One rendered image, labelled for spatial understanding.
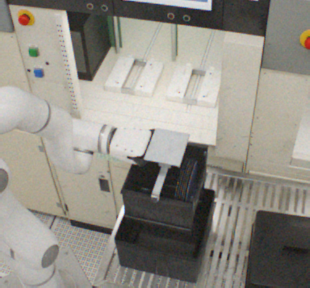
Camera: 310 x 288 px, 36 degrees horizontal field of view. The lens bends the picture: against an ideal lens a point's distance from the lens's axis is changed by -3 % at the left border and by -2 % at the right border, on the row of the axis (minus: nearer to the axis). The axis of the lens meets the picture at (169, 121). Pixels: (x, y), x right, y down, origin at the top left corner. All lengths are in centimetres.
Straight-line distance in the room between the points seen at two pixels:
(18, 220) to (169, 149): 44
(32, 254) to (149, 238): 57
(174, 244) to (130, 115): 57
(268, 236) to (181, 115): 63
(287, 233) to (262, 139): 37
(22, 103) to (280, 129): 100
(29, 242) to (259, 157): 98
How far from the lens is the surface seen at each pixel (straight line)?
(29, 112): 112
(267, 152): 188
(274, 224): 171
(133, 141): 136
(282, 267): 164
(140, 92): 207
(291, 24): 149
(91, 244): 267
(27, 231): 129
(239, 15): 150
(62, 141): 129
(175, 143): 136
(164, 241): 176
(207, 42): 238
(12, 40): 187
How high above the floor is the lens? 229
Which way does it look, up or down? 46 degrees down
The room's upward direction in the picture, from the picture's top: 1 degrees counter-clockwise
